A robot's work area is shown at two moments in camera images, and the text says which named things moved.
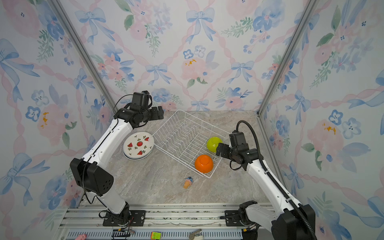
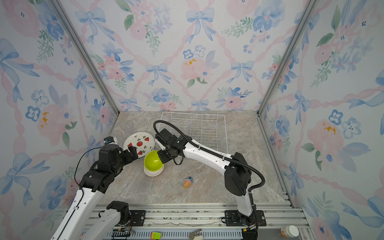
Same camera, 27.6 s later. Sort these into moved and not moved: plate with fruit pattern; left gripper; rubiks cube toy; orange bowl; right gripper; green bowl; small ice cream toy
Moved: right gripper; green bowl; left gripper; orange bowl
Not moved: rubiks cube toy; small ice cream toy; plate with fruit pattern
